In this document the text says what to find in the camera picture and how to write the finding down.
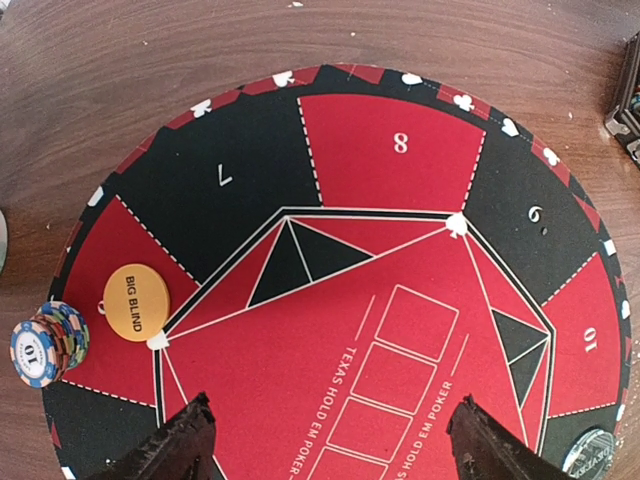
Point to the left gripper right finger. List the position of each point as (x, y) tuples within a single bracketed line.
[(484, 449)]

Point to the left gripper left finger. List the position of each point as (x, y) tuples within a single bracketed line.
[(182, 448)]

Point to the clear dealer button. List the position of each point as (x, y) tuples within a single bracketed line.
[(591, 456)]

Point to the orange big blind button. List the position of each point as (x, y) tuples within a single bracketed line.
[(136, 302)]

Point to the round red black poker mat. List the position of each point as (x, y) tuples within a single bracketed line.
[(349, 252)]

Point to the white floral mug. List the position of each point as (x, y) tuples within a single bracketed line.
[(3, 241)]

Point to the black poker chip case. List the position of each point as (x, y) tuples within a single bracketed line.
[(622, 121)]

